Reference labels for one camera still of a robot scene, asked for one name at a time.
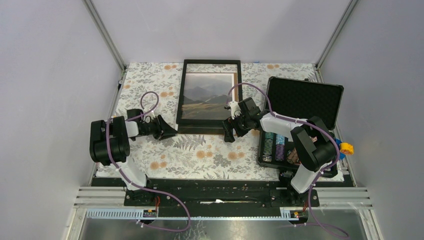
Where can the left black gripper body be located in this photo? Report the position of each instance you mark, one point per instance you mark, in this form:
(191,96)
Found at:
(152,128)

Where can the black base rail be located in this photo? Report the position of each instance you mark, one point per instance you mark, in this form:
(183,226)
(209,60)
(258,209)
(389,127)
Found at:
(213,198)

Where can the grey slotted cable duct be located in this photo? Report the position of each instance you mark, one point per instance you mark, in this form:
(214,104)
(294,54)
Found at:
(147,214)

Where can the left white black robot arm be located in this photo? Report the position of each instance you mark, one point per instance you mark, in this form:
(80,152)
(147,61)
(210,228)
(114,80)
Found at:
(109,142)

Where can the black picture frame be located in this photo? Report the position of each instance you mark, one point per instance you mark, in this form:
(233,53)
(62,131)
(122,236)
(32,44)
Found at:
(207,127)

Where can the yellow blue tape dispenser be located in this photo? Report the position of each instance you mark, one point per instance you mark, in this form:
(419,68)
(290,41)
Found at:
(345,149)

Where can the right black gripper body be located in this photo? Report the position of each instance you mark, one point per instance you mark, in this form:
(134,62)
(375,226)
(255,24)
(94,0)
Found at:
(241,125)

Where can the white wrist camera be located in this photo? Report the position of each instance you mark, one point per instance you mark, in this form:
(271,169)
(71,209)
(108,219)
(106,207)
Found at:
(149,117)
(234,109)

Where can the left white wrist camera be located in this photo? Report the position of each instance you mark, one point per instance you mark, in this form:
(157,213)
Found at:
(149,117)

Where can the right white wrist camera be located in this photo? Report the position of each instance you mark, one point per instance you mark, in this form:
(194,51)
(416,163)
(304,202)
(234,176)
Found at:
(234,109)

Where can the floral table mat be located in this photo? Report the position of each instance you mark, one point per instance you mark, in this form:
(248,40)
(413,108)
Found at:
(198,156)

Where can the mountain landscape photo print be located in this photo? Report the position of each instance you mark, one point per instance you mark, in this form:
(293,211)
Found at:
(205,95)

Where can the black poker chip case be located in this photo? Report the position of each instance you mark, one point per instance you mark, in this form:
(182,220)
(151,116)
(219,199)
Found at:
(304,100)

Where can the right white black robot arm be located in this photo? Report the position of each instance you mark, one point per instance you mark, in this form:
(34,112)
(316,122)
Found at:
(314,145)

